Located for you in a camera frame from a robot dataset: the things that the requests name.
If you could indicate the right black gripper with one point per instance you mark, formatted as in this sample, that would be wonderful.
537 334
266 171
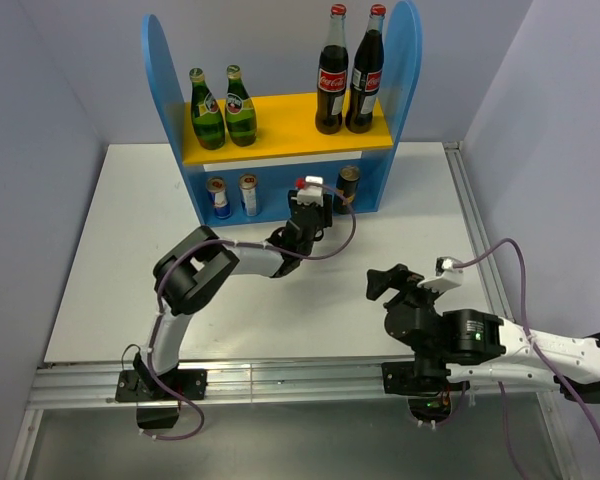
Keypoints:
378 280

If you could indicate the left cola glass bottle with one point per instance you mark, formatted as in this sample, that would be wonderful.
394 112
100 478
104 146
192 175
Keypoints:
332 74

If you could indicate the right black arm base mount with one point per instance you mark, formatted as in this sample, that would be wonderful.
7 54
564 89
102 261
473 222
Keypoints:
432 398

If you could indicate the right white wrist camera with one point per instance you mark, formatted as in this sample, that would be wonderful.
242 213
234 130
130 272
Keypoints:
447 276

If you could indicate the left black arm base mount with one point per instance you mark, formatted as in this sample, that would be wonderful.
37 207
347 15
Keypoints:
156 409

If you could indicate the aluminium rail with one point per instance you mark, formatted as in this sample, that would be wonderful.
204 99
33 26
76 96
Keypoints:
487 268
301 420

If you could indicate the right cola glass bottle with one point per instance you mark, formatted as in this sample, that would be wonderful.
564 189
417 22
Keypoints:
366 73

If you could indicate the cola glass bottle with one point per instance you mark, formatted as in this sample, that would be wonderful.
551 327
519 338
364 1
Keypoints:
366 73
332 74

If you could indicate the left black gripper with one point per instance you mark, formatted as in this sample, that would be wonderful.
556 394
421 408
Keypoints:
325 212

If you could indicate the dark gold beverage can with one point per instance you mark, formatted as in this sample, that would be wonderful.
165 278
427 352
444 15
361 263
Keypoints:
347 182

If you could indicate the silver blue can red logo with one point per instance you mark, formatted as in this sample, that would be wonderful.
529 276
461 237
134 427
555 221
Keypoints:
217 192

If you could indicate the green glass bottle front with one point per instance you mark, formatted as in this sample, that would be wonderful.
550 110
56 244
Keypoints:
240 115

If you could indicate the blue and yellow wooden shelf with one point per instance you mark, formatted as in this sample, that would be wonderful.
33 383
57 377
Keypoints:
288 145

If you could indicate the right side aluminium rail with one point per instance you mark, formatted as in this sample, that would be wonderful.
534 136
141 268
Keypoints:
487 268

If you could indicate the front aluminium rail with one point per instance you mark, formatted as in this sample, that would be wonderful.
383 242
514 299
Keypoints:
301 420

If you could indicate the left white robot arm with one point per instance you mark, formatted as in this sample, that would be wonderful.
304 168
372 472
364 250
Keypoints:
192 272

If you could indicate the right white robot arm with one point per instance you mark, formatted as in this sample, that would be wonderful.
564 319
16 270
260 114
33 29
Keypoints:
463 348

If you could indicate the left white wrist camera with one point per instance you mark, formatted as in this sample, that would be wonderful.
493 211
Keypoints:
309 191

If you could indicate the green glass bottle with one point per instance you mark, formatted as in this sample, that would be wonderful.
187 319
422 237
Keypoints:
206 118
240 115

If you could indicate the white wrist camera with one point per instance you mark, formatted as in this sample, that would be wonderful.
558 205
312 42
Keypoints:
447 276
309 191

